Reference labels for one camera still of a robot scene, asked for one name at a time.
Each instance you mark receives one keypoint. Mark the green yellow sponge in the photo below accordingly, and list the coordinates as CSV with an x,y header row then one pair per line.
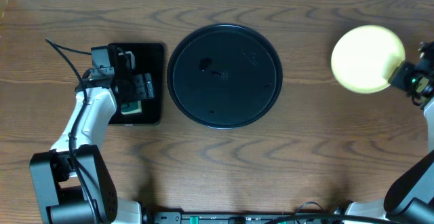
x,y
131,108

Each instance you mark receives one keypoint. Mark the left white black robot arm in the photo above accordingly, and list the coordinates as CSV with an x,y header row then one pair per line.
x,y
71,181

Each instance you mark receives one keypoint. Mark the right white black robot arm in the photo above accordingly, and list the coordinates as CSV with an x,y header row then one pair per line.
x,y
408,200

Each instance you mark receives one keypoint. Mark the black rectangular tray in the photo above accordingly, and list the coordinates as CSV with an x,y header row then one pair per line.
x,y
149,58

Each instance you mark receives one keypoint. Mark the round black serving tray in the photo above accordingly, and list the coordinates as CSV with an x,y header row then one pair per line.
x,y
224,76

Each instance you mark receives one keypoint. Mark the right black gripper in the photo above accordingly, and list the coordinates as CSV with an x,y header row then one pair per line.
x,y
398,79

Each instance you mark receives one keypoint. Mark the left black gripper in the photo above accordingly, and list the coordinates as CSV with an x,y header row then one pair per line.
x,y
146,86

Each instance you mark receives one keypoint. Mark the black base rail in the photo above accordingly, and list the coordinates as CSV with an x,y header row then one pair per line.
x,y
173,217

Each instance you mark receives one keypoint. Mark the yellow plate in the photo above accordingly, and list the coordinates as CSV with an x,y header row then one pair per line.
x,y
364,59

